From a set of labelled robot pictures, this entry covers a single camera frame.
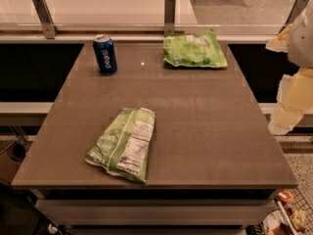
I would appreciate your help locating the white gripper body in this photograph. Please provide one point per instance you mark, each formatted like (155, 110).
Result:
(301, 43)

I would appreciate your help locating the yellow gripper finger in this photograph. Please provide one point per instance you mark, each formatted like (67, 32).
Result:
(294, 100)
(280, 42)

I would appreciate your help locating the green rice chip bag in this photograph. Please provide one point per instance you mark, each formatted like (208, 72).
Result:
(194, 51)

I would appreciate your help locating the green jalapeno chip bag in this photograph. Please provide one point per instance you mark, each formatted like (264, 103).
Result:
(123, 148)

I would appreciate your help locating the blue pepsi can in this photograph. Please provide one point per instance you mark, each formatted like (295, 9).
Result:
(105, 55)

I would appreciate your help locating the grey drawer cabinet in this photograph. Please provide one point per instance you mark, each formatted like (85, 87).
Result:
(204, 212)

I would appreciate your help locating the right metal rail bracket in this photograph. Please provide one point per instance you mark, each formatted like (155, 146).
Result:
(297, 7)

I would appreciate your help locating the metal rail bracket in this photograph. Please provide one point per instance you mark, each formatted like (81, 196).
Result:
(50, 31)
(297, 7)
(169, 15)

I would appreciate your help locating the wire basket with snacks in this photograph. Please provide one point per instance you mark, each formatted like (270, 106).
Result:
(292, 215)

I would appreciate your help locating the middle metal rail bracket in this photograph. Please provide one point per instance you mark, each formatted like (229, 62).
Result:
(169, 15)

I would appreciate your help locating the left metal rail bracket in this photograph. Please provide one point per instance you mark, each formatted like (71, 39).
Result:
(50, 31)

